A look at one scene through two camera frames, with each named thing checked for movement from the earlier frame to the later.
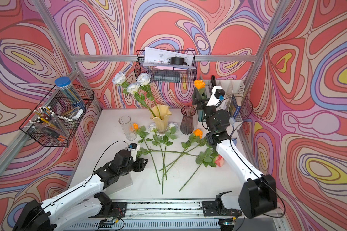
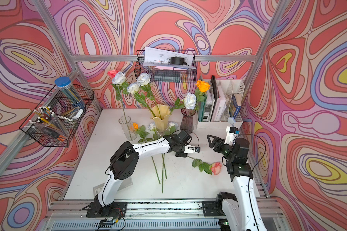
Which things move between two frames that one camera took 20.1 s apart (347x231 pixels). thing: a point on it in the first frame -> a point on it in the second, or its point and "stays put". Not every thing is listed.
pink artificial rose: (208, 157) -> (110, 74)
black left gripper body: (137, 165) -> (180, 150)
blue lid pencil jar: (64, 84) stays put
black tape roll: (178, 60) stays put
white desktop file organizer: (234, 90) stays put
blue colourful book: (233, 107) stays put
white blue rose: (119, 79) -> (133, 87)
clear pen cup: (44, 118) stays put
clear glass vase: (127, 127) stays put
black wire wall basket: (167, 66) stays put
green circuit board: (106, 223) stays put
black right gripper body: (206, 110) -> (226, 149)
